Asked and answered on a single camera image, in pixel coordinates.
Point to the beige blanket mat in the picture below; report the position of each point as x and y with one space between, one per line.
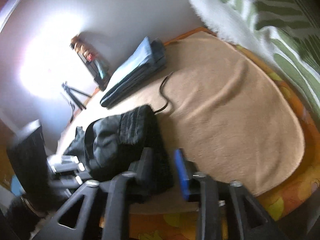
226 114

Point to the blue chair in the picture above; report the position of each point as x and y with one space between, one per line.
15 187

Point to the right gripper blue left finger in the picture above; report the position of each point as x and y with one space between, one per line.
147 179

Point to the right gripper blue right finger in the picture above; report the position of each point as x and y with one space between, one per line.
189 185

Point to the folded light blue cloth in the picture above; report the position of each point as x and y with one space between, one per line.
148 59

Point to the green white patterned blanket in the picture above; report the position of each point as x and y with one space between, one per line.
285 33

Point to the dark green pants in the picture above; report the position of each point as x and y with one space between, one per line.
109 145

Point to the bright ring light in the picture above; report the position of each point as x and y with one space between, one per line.
48 59

